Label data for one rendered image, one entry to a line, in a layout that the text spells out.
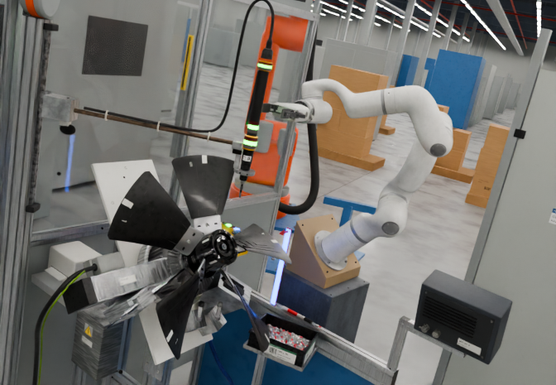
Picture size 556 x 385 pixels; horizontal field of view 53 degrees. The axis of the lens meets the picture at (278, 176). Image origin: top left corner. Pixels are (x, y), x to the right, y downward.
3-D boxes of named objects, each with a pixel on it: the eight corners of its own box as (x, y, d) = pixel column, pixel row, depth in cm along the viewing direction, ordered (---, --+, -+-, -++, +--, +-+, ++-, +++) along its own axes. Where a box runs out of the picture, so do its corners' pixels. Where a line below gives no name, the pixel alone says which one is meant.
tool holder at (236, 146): (226, 172, 180) (232, 142, 178) (228, 167, 187) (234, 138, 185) (253, 177, 180) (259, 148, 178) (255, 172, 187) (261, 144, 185)
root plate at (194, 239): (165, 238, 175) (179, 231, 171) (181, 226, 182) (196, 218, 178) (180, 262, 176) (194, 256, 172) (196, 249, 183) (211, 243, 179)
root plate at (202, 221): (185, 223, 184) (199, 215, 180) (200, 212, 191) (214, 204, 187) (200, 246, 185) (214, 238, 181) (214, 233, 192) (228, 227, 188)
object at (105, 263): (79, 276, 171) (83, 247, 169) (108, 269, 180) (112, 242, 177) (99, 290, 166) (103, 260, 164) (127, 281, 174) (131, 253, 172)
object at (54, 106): (36, 117, 178) (39, 91, 176) (46, 115, 185) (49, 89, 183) (69, 124, 178) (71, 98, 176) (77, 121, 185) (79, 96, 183)
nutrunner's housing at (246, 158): (236, 180, 182) (263, 38, 171) (237, 177, 186) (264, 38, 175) (248, 182, 183) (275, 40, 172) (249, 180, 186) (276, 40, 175)
